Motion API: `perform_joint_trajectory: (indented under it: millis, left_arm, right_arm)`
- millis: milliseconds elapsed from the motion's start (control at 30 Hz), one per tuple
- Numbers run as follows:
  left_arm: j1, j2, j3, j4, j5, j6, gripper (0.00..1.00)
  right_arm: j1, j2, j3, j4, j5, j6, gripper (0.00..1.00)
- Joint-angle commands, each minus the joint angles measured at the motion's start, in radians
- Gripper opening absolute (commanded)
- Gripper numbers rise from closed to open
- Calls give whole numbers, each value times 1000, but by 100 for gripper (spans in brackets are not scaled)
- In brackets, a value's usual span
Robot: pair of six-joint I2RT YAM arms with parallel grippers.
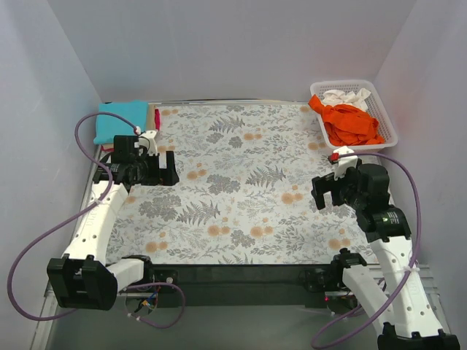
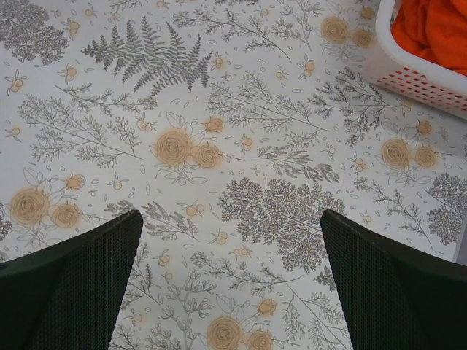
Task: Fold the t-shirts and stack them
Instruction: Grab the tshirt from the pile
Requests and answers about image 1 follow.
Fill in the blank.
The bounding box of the orange t shirt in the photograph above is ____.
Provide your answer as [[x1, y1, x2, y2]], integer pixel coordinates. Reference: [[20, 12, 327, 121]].
[[309, 95, 385, 147]]

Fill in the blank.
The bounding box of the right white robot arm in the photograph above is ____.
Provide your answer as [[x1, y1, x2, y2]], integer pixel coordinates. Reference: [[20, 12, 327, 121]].
[[312, 162, 460, 349]]

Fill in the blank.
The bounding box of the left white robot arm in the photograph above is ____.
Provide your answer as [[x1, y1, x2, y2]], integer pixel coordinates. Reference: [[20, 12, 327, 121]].
[[47, 131, 180, 311]]

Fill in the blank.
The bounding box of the folded cyan t shirt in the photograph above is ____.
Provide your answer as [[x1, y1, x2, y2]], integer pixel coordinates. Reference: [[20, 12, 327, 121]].
[[93, 100, 150, 146]]

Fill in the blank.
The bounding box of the folded magenta t shirt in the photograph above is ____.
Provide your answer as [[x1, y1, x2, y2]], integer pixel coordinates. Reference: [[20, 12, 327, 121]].
[[154, 108, 161, 131]]

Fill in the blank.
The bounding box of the floral table mat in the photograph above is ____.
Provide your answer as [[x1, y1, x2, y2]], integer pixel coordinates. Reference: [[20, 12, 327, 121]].
[[107, 104, 377, 264]]

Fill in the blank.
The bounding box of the white plastic basket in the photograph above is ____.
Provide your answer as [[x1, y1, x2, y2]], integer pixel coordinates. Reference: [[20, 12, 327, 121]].
[[309, 79, 398, 152]]

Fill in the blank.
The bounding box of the white t shirt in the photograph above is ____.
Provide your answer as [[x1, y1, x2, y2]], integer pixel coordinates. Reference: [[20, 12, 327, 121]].
[[321, 88, 371, 112]]

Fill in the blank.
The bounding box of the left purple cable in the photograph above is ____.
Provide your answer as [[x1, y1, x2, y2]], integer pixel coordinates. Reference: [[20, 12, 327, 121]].
[[6, 112, 186, 329]]

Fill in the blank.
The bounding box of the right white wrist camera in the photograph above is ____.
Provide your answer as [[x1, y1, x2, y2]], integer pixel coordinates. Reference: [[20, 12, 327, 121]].
[[328, 146, 358, 180]]

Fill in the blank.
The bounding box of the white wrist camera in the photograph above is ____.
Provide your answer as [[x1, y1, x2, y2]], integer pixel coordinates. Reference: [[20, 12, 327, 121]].
[[328, 146, 358, 180], [131, 130, 158, 156]]

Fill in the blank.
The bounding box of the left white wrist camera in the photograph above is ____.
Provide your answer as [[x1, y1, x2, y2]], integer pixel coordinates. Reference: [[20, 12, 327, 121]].
[[131, 130, 158, 156]]

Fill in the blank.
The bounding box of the aluminium frame rail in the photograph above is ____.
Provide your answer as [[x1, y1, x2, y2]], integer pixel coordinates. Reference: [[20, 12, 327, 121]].
[[43, 264, 439, 298]]

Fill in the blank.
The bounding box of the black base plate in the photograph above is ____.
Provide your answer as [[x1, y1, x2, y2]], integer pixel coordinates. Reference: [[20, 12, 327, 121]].
[[126, 265, 358, 313]]

